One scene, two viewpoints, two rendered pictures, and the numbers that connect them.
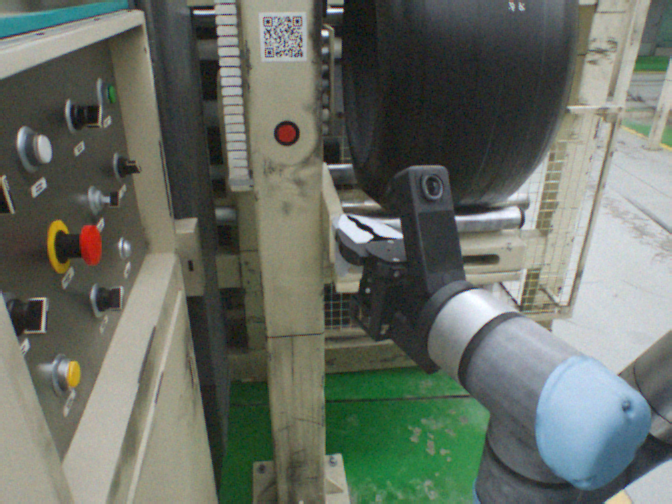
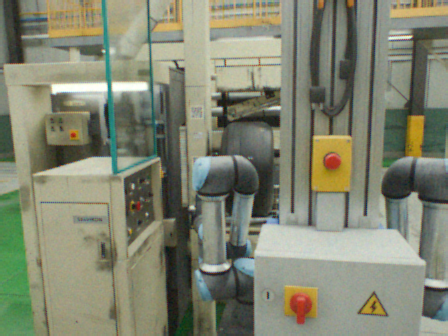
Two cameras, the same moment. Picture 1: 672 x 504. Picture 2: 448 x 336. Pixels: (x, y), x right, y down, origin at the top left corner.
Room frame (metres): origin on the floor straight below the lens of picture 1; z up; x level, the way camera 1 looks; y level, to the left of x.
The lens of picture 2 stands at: (-1.09, -0.57, 1.54)
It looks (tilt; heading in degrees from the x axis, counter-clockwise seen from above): 10 degrees down; 14
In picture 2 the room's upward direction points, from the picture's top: 1 degrees counter-clockwise
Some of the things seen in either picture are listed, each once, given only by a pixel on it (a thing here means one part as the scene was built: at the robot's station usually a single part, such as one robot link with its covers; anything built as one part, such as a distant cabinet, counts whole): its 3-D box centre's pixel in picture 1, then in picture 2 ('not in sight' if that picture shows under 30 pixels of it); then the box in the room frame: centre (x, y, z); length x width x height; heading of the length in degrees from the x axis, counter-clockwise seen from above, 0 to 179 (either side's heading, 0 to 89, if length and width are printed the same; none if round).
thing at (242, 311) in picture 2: not in sight; (249, 305); (0.21, -0.34, 0.77); 0.15 x 0.15 x 0.10
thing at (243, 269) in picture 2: not in sight; (248, 278); (0.21, -0.34, 0.88); 0.13 x 0.12 x 0.14; 119
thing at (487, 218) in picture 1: (431, 221); (242, 219); (0.89, -0.19, 0.90); 0.35 x 0.05 x 0.05; 97
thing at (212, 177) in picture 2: not in sight; (214, 229); (0.15, -0.23, 1.09); 0.15 x 0.12 x 0.55; 119
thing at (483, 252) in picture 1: (426, 252); (242, 230); (0.89, -0.18, 0.84); 0.36 x 0.09 x 0.06; 97
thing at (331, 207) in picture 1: (325, 198); not in sight; (1.01, 0.01, 0.90); 0.40 x 0.03 x 0.10; 7
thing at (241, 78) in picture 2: not in sight; (265, 79); (1.34, -0.25, 1.71); 0.61 x 0.25 x 0.15; 97
